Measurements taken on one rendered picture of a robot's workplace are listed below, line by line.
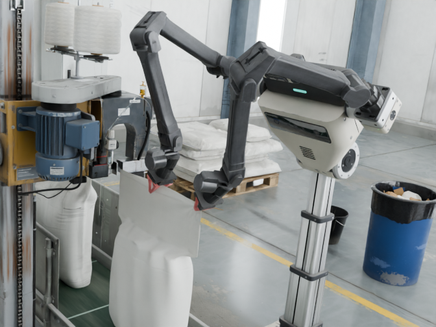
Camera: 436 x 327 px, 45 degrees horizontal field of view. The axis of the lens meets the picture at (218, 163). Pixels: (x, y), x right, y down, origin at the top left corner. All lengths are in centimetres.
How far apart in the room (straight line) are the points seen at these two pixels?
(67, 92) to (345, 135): 96
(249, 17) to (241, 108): 638
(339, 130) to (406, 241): 209
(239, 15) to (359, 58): 327
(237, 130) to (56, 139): 65
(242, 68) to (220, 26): 654
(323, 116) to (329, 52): 822
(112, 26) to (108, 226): 140
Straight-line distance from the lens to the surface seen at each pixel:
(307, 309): 235
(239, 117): 153
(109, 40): 190
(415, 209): 378
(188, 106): 775
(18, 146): 204
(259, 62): 141
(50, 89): 183
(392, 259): 392
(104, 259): 292
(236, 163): 166
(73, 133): 184
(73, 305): 255
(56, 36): 214
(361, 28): 1059
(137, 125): 226
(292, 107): 196
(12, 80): 205
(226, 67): 201
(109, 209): 296
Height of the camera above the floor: 168
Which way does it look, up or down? 15 degrees down
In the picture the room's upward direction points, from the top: 6 degrees clockwise
